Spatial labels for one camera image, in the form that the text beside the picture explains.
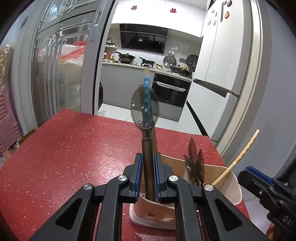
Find pink utensil holder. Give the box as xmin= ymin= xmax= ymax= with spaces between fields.
xmin=129 ymin=154 xmax=242 ymax=230

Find yellow patterned chopstick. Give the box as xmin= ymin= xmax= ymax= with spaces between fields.
xmin=212 ymin=129 xmax=260 ymax=186

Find built-in black oven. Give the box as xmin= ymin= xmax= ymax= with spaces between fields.
xmin=152 ymin=73 xmax=191 ymax=108

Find grey kitchen cabinets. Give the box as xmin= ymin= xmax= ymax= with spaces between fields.
xmin=99 ymin=62 xmax=193 ymax=122

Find white refrigerator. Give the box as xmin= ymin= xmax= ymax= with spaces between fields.
xmin=184 ymin=0 xmax=254 ymax=142

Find blue patterned chopstick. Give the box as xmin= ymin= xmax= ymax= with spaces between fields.
xmin=143 ymin=67 xmax=150 ymax=127

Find black wok on stove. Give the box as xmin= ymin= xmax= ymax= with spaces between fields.
xmin=115 ymin=51 xmax=135 ymax=64

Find stacked pink plastic stools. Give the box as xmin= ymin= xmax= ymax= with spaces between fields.
xmin=0 ymin=85 xmax=21 ymax=156

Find black range hood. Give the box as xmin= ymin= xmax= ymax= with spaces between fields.
xmin=119 ymin=24 xmax=168 ymax=54

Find glass display cabinet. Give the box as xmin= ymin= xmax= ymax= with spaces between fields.
xmin=32 ymin=1 xmax=107 ymax=126

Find bag of round snacks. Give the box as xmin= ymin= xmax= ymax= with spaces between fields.
xmin=0 ymin=44 xmax=13 ymax=86

